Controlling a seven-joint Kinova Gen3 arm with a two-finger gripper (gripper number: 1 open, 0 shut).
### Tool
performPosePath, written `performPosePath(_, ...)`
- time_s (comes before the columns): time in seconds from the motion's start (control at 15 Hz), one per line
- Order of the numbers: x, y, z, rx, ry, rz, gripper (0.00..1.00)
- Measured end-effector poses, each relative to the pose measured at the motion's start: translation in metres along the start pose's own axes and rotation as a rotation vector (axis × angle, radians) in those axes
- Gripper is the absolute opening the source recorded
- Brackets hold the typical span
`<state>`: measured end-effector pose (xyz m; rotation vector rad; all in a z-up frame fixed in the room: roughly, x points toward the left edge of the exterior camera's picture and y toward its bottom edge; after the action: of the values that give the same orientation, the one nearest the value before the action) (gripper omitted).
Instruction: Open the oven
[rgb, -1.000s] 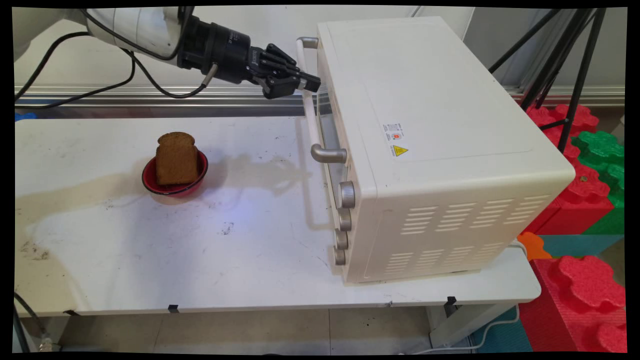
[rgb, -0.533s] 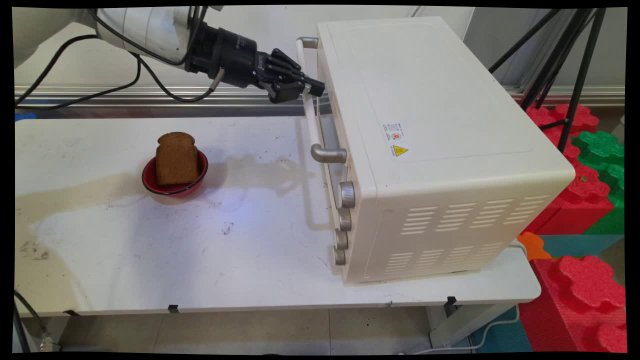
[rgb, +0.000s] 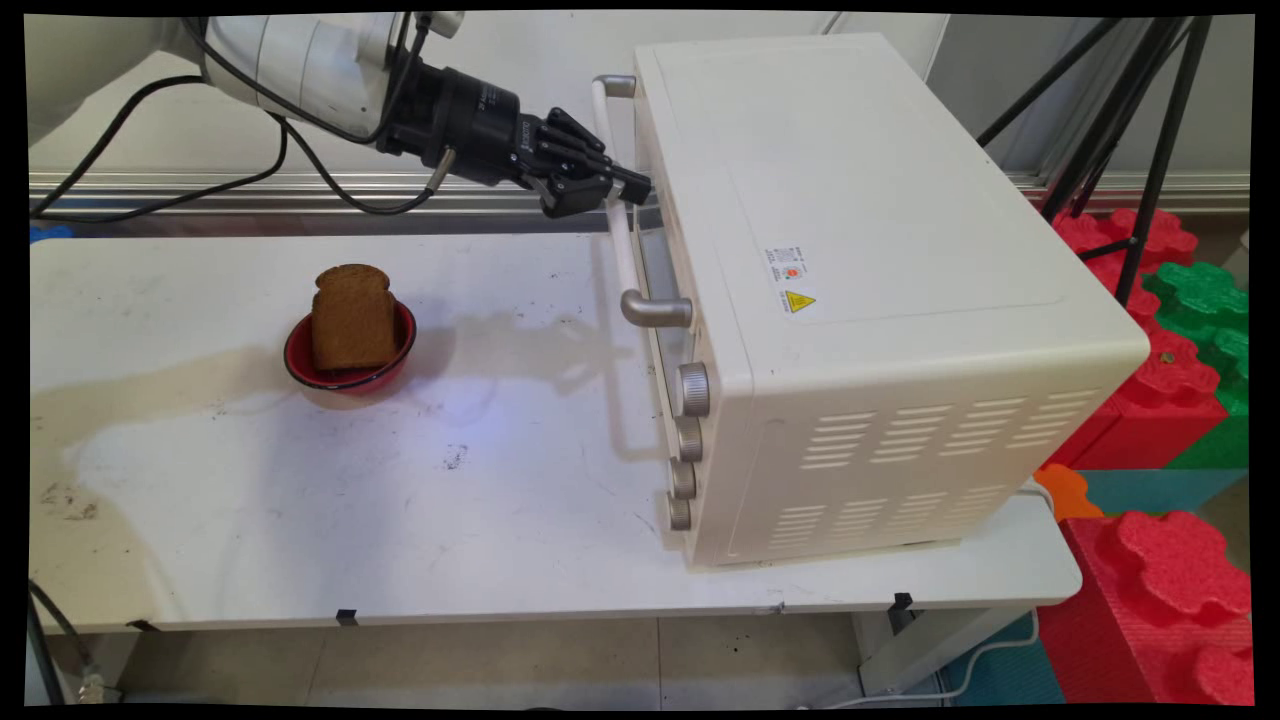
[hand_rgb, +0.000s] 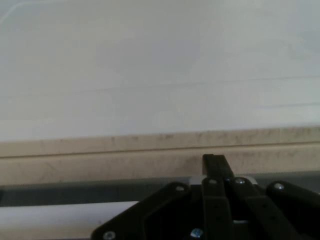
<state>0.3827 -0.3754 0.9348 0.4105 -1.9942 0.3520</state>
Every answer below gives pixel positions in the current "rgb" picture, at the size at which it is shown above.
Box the oven door handle bar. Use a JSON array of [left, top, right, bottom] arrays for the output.
[[592, 73, 695, 329]]

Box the aluminium rail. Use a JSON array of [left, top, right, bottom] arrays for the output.
[[29, 168, 1251, 237]]

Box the teal foam block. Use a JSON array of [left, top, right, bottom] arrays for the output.
[[1076, 468, 1251, 517]]

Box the large silver oven knob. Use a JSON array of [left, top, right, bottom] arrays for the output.
[[676, 361, 712, 419]]

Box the teal floor mat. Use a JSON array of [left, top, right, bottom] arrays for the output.
[[938, 612, 1067, 707]]

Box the red bowl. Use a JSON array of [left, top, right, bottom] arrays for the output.
[[283, 299, 419, 394]]

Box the black floor cable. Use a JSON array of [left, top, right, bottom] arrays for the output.
[[28, 578, 109, 705]]

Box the orange foam block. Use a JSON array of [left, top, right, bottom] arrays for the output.
[[1034, 464, 1105, 524]]

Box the green foam block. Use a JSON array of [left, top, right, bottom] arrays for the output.
[[1142, 261, 1252, 472]]

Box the black tripod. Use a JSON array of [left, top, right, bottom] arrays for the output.
[[977, 15, 1214, 307]]

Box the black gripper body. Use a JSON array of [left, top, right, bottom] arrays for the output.
[[378, 60, 551, 191]]

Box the large red foam block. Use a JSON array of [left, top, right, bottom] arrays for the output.
[[1037, 509, 1255, 707]]

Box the brown bread slice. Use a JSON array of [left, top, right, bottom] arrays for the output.
[[309, 263, 399, 375]]

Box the cream toaster oven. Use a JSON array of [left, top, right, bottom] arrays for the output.
[[632, 33, 1153, 571]]

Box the white power cable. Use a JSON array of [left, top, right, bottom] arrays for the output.
[[798, 478, 1058, 709]]

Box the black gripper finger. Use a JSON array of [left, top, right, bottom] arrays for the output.
[[539, 164, 654, 219], [544, 106, 615, 173]]

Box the white table leg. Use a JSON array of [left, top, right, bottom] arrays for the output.
[[853, 604, 1037, 698]]

